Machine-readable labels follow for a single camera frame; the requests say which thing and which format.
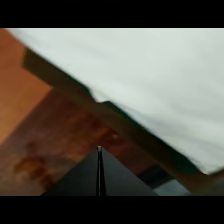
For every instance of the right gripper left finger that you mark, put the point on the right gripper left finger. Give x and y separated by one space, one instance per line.
81 180

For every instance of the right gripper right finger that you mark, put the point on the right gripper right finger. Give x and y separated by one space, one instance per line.
123 181

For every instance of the white garment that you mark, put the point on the white garment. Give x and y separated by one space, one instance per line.
150 76

